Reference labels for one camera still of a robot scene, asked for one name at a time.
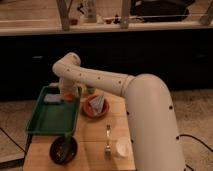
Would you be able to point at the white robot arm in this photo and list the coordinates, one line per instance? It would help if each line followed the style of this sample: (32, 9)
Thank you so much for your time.
(151, 116)

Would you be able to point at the green small cup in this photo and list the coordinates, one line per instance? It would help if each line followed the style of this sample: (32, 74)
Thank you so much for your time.
(90, 90)

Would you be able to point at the orange red apple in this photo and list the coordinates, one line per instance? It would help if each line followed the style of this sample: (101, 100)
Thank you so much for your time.
(69, 97)

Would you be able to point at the white plastic cup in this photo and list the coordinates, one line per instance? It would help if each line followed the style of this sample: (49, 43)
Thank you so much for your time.
(122, 147)

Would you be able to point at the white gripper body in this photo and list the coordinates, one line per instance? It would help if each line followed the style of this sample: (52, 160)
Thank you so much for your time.
(66, 86)

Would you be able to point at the green handled utensil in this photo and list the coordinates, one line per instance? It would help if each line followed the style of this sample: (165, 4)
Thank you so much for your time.
(66, 147)

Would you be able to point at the silver fork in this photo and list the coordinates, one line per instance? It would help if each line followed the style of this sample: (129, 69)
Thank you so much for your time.
(107, 147)

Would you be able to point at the dark brown bowl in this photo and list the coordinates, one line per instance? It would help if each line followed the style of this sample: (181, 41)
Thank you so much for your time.
(55, 151)

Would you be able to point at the green plastic tray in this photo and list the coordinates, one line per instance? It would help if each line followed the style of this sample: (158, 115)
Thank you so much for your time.
(53, 119)

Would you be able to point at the grey blue sponge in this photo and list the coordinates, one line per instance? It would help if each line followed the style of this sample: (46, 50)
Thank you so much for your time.
(52, 99)

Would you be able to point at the grey folded cloth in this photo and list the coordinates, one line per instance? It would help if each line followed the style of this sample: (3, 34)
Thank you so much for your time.
(97, 103)

